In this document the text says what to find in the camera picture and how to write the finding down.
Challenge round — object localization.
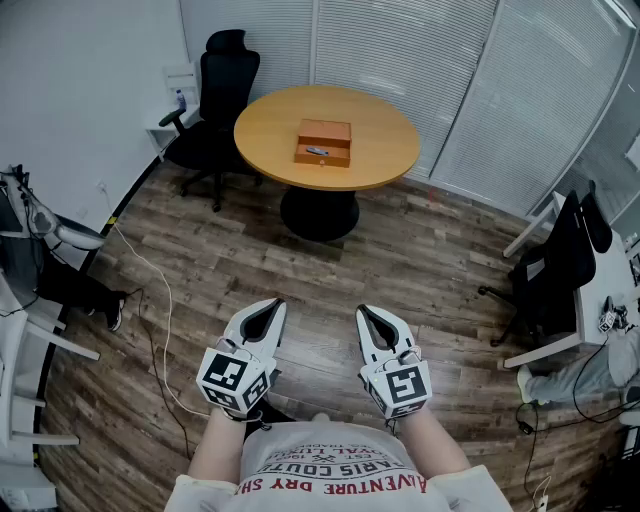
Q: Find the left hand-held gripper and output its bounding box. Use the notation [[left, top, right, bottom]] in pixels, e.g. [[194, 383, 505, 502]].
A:
[[195, 298, 288, 416]]

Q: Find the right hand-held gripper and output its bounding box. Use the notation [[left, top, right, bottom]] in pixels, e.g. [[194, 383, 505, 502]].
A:
[[355, 304, 434, 420]]

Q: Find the orange box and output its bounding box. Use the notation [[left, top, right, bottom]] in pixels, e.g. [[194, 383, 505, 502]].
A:
[[293, 118, 353, 169]]

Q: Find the person's right forearm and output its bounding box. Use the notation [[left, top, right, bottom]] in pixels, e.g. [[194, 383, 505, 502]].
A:
[[397, 412, 471, 484]]

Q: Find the person's left forearm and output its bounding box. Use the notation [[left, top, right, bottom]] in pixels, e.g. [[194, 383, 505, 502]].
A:
[[187, 407, 251, 484]]

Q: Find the white printed t-shirt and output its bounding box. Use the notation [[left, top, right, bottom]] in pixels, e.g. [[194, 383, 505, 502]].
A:
[[164, 418, 514, 512]]

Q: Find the black mesh office chair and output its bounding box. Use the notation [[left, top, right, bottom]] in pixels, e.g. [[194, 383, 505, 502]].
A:
[[478, 189, 597, 347], [579, 180, 614, 254]]

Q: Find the grey office chair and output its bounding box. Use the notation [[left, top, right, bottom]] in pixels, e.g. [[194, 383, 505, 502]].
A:
[[0, 167, 106, 251]]

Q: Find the white side table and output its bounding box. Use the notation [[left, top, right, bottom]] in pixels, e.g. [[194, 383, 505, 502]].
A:
[[145, 62, 202, 161]]

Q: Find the white desk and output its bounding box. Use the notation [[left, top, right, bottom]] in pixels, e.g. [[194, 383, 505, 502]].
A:
[[502, 192, 640, 370]]

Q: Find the spare hand-held gripper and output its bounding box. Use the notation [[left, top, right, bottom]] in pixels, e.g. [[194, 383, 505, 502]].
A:
[[598, 295, 629, 332]]

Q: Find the white plug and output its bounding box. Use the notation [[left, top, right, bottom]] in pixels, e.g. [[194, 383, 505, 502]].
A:
[[531, 474, 553, 512]]

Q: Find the black high-back office chair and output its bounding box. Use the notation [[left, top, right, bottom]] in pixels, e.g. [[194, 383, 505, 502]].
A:
[[158, 28, 264, 214]]

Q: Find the white floor cable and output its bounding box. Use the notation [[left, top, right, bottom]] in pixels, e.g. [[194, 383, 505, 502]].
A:
[[99, 182, 211, 417]]

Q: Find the thin black floor cable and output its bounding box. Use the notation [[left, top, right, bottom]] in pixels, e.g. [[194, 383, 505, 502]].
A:
[[124, 287, 194, 461]]

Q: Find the black table pedestal base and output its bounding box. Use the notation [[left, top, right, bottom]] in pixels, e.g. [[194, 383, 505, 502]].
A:
[[279, 185, 361, 243]]

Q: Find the white desk frame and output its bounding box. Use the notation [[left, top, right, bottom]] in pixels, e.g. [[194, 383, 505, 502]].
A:
[[0, 269, 101, 511]]

